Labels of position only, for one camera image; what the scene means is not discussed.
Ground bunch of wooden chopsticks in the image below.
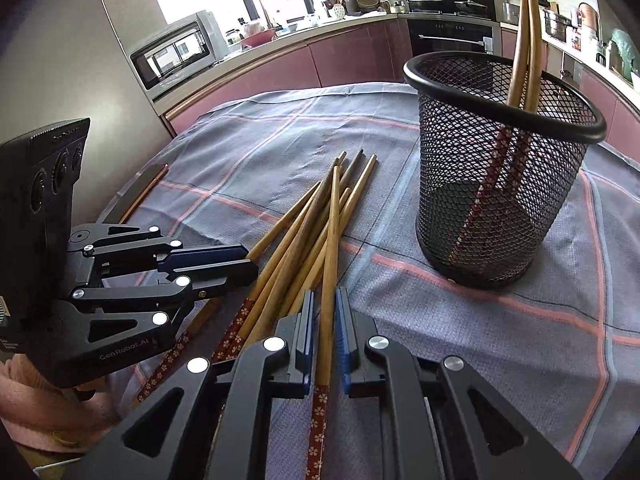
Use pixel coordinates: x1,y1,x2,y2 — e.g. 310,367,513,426
131,150,378,411

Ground pink kitchen cabinets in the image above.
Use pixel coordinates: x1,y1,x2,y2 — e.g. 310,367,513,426
160,15,640,171

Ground pale green bag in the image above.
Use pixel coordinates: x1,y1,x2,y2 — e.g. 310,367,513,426
609,29,640,77

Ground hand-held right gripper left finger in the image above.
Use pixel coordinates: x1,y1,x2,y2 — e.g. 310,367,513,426
62,290,316,480

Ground silver microwave oven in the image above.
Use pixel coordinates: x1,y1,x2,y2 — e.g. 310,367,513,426
129,10,228,93

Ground black built-in oven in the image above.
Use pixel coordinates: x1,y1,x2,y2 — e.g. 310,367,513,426
406,15,502,58

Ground grey plaid tablecloth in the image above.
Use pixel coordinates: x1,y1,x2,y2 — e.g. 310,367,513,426
97,80,640,480

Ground black mesh holder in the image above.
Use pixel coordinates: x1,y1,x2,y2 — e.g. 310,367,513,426
403,51,607,288

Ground pink bowl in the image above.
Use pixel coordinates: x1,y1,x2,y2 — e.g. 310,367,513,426
240,27,278,48

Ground red-handled wooden chopstick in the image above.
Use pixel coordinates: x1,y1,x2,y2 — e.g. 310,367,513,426
306,165,343,480
447,0,532,266
462,0,543,261

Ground stainless steel pot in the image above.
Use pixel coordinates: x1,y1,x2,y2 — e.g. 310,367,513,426
544,10,571,38

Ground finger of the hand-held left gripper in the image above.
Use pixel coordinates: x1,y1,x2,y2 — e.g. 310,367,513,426
67,223,250,288
57,259,260,387

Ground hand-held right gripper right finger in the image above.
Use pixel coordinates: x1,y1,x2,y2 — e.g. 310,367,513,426
334,286,583,480

